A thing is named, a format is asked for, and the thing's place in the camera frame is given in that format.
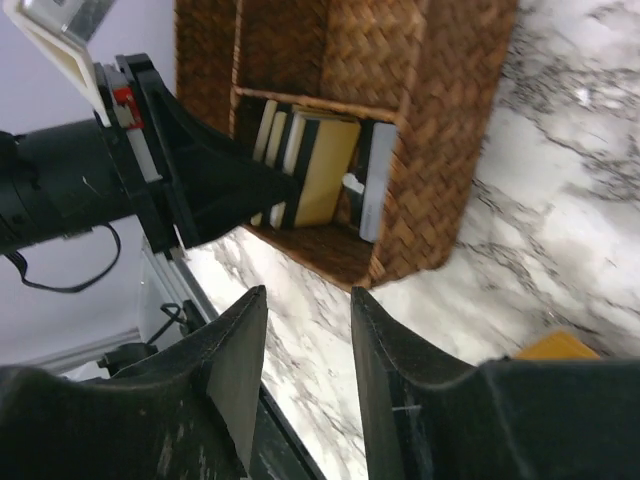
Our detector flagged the yellow leather card holder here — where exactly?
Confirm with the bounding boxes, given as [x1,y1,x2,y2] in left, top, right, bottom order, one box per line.
[514,330,600,361]

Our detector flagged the aluminium rail frame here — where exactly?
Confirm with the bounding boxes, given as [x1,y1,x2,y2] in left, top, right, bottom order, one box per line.
[6,247,218,380]

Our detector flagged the brown woven basket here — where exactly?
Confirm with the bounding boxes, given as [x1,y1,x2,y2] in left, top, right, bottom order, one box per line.
[175,0,517,289]

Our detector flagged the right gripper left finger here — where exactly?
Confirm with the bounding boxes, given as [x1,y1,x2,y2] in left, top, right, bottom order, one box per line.
[1,286,267,479]

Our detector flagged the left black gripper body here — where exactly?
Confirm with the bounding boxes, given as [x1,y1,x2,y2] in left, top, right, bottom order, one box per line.
[1,119,165,254]

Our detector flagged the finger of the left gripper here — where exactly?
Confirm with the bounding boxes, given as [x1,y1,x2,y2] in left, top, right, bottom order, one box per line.
[114,54,300,253]

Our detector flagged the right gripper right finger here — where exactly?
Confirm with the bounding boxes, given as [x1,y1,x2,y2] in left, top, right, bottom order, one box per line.
[351,287,639,479]

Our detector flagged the gold credit card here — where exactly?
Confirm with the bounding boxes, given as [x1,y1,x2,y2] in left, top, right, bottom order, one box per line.
[280,110,361,229]

